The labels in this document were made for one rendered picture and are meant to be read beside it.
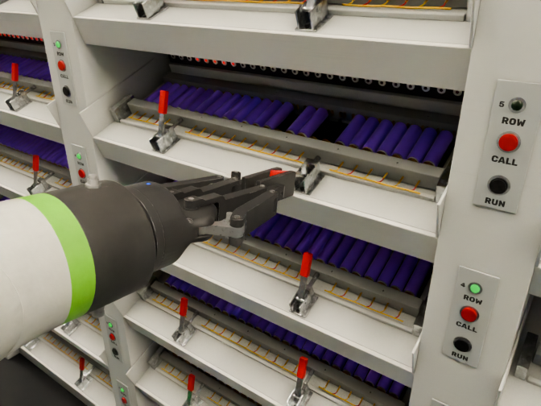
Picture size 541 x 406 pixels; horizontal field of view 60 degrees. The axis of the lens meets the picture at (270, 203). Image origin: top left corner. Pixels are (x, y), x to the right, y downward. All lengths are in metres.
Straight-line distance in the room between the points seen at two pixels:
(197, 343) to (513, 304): 0.60
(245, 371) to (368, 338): 0.29
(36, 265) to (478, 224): 0.40
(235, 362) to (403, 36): 0.63
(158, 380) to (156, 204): 0.83
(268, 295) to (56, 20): 0.56
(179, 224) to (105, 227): 0.07
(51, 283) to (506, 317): 0.44
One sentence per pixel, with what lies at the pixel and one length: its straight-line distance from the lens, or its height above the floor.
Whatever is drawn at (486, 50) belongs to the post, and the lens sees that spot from 0.48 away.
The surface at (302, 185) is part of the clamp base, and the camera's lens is 0.62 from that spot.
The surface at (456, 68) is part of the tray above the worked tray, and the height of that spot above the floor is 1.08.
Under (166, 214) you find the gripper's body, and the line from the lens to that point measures 0.38.
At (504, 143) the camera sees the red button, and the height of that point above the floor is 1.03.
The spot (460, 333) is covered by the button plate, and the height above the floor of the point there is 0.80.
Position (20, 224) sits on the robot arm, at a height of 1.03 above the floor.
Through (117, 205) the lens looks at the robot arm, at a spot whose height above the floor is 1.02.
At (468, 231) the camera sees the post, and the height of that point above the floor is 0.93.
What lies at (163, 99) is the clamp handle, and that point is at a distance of 0.76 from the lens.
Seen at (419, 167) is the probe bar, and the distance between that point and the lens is 0.59.
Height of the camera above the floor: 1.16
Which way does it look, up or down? 26 degrees down
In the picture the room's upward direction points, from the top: straight up
